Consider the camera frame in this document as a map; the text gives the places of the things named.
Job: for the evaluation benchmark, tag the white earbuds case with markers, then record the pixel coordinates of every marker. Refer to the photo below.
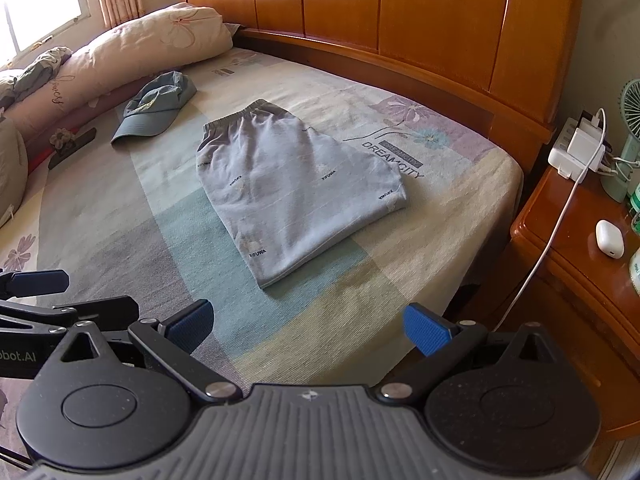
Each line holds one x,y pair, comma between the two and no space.
610,239

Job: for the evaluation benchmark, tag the black hair clip with flower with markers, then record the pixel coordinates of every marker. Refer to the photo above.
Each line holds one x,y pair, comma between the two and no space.
80,142

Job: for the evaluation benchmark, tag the wooden headboard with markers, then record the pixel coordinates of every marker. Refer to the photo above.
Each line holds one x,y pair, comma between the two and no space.
400,10

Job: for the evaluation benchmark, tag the wooden bedside table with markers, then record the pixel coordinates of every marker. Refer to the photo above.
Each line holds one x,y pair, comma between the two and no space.
550,285

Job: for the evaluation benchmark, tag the white green jar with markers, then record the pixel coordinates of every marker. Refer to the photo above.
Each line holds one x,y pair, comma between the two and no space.
635,272

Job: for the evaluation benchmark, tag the green desk fan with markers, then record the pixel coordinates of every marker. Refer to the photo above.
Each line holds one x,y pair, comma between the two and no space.
632,110

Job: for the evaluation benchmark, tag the white charger adapter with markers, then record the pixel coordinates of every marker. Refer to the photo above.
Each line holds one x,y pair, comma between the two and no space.
587,142

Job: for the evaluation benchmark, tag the light grey pants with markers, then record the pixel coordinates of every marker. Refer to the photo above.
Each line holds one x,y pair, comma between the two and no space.
290,185

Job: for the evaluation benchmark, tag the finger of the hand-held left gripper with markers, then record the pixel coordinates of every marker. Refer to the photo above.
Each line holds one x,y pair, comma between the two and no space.
40,282
100,310

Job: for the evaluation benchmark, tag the red fabric piece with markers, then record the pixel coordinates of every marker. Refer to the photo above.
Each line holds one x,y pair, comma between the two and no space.
40,160

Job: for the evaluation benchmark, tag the grey cat face cushion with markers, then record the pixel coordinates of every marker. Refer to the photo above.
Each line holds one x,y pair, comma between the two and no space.
12,175

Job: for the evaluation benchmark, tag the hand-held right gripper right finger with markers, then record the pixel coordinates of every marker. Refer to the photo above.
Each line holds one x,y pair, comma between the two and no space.
425,327

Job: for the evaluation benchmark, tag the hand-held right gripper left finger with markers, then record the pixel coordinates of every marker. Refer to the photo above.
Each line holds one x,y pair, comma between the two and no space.
192,325

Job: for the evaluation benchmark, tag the white power strip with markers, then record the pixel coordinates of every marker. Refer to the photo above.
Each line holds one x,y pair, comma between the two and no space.
562,157

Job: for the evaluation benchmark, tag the window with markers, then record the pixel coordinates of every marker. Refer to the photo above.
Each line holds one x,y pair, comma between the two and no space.
40,0

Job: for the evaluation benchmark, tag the pink rolled quilt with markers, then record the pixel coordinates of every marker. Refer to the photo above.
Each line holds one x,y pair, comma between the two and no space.
150,45

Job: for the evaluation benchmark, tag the bed with patchwork sheet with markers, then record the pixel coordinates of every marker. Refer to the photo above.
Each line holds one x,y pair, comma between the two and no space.
425,210

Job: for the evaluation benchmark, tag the crumpled blue grey cloth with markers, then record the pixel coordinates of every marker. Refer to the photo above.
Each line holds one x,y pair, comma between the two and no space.
40,72

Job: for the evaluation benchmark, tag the blue cap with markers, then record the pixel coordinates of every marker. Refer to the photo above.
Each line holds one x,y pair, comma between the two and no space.
150,120

